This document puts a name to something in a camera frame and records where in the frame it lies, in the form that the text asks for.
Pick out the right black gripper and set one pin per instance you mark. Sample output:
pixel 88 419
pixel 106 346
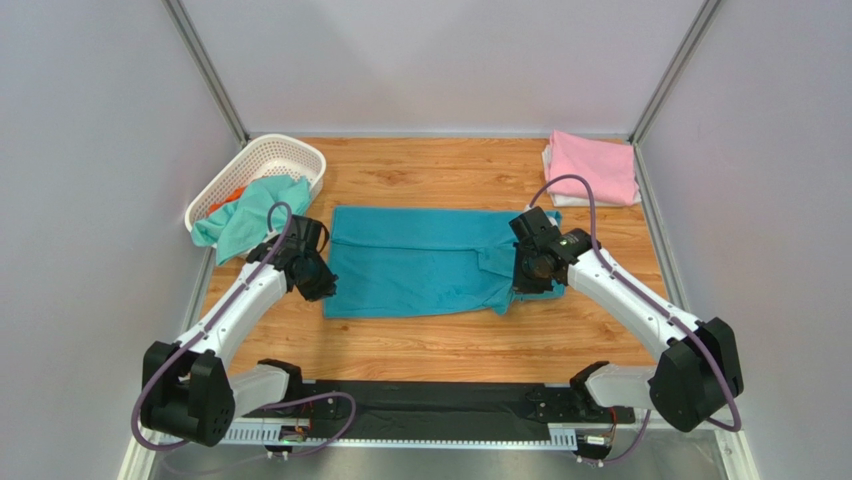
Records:
pixel 529 277

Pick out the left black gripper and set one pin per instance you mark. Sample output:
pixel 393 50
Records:
pixel 326 285

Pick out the teal t shirt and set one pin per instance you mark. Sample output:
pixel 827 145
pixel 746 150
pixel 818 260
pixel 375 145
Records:
pixel 410 262

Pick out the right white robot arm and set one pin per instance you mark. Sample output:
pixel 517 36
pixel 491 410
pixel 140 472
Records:
pixel 697 369

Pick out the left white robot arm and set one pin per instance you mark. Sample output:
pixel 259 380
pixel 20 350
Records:
pixel 187 392

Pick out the light mint t shirt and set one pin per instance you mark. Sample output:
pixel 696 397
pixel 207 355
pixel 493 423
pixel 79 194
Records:
pixel 240 225

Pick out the orange garment in basket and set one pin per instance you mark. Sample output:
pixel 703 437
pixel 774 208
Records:
pixel 233 196

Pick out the white plastic laundry basket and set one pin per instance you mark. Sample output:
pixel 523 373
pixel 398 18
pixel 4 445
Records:
pixel 267 155

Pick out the folded pink t shirt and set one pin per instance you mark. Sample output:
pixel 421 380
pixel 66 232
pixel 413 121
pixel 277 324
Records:
pixel 608 167

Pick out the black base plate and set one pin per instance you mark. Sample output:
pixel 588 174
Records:
pixel 432 411

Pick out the aluminium frame rail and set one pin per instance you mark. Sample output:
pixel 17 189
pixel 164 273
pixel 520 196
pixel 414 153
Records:
pixel 279 444

